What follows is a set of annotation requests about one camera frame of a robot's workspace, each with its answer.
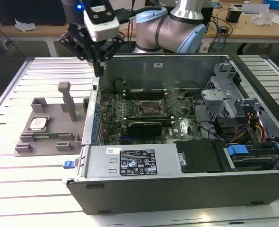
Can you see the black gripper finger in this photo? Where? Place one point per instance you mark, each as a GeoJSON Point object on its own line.
{"type": "Point", "coordinates": [112, 48]}
{"type": "Point", "coordinates": [79, 42]}

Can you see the silver CPU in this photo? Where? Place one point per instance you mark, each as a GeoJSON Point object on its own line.
{"type": "Point", "coordinates": [39, 123]}

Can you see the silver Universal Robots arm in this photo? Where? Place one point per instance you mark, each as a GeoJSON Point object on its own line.
{"type": "Point", "coordinates": [168, 28]}

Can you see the wooden desk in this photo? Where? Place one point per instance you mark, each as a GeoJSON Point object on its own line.
{"type": "Point", "coordinates": [49, 32]}

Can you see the large black box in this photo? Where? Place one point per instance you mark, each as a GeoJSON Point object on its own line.
{"type": "Point", "coordinates": [28, 11]}

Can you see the crumpled white paper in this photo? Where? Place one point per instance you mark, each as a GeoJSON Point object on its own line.
{"type": "Point", "coordinates": [24, 25]}

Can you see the thin metal locking lever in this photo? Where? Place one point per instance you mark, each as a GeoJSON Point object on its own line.
{"type": "Point", "coordinates": [136, 95]}
{"type": "Point", "coordinates": [170, 107]}

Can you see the grey parts rack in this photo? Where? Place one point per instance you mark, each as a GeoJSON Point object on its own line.
{"type": "Point", "coordinates": [56, 118]}

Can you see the black graphics card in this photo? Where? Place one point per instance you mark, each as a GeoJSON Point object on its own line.
{"type": "Point", "coordinates": [144, 129]}

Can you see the white power adapter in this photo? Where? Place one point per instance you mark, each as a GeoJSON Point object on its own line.
{"type": "Point", "coordinates": [205, 48]}

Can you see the green RAM stick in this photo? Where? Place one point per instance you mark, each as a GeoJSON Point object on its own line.
{"type": "Point", "coordinates": [47, 136]}

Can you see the green motherboard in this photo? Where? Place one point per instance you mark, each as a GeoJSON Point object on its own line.
{"type": "Point", "coordinates": [179, 123]}

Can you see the black tower box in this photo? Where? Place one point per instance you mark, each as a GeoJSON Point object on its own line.
{"type": "Point", "coordinates": [210, 14]}

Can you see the silver power supply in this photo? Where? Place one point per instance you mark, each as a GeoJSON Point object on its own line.
{"type": "Point", "coordinates": [99, 163]}

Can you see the blue case latch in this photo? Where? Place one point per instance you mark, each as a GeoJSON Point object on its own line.
{"type": "Point", "coordinates": [68, 164]}

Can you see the metal drive cage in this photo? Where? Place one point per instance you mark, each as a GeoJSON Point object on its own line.
{"type": "Point", "coordinates": [224, 104]}

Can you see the black plastic shroud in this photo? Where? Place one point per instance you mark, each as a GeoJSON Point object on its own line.
{"type": "Point", "coordinates": [198, 156]}

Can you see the black plastic connector block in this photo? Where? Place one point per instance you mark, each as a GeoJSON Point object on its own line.
{"type": "Point", "coordinates": [224, 128]}

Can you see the flat grey box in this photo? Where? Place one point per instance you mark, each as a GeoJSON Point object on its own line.
{"type": "Point", "coordinates": [255, 9]}

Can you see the clear plastic bags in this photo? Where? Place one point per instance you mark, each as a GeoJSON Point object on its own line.
{"type": "Point", "coordinates": [262, 18]}

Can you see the open black PC case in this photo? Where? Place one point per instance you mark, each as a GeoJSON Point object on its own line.
{"type": "Point", "coordinates": [153, 196]}

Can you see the hard disk in blue carrier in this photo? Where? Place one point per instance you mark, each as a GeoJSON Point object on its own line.
{"type": "Point", "coordinates": [237, 150]}

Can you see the blue cardboard box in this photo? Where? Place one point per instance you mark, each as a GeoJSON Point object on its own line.
{"type": "Point", "coordinates": [277, 4]}

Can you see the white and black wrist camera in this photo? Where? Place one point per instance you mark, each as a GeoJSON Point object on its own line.
{"type": "Point", "coordinates": [104, 26]}

